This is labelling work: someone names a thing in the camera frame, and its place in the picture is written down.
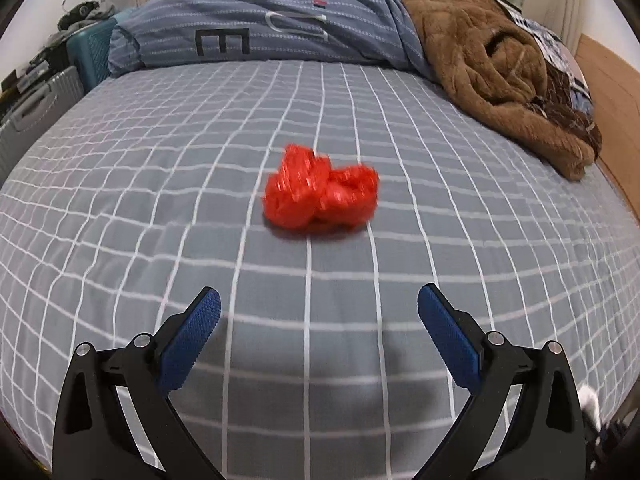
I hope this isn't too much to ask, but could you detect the wooden headboard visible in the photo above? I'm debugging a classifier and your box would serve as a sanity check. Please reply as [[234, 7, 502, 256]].
[[574, 33, 640, 222]]

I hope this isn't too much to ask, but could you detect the teal suitcase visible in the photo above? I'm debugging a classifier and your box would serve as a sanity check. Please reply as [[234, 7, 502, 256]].
[[64, 18, 119, 94]]

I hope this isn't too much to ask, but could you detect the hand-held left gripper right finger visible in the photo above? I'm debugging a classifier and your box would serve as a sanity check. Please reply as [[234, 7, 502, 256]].
[[417, 282, 589, 480]]

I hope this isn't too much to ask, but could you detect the red plastic bag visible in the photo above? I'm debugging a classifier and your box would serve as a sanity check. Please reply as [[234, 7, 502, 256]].
[[262, 143, 380, 234]]

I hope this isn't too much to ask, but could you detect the white fuzzy object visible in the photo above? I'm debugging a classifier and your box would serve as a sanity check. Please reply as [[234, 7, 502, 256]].
[[578, 384, 602, 434]]

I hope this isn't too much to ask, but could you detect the dark clutter pile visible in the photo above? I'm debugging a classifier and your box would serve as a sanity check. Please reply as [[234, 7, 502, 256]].
[[56, 0, 116, 32]]

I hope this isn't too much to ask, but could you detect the grey suitcase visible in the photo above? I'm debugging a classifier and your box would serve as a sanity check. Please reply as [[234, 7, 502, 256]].
[[0, 64, 85, 172]]

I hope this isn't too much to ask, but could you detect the blue white patterned pillow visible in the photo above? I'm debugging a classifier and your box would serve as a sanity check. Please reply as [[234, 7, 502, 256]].
[[500, 2, 602, 127]]

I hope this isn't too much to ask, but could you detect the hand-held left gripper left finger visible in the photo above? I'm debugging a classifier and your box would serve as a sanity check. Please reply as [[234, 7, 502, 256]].
[[52, 286, 224, 480]]

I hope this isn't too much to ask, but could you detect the blue striped duvet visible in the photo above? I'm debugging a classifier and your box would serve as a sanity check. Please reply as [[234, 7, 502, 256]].
[[107, 0, 437, 81]]

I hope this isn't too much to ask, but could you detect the brown fleece blanket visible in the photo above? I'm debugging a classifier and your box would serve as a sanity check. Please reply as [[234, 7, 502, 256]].
[[402, 0, 604, 181]]

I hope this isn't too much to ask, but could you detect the grey checked bed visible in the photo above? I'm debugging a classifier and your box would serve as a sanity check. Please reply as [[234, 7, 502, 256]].
[[0, 57, 640, 480]]

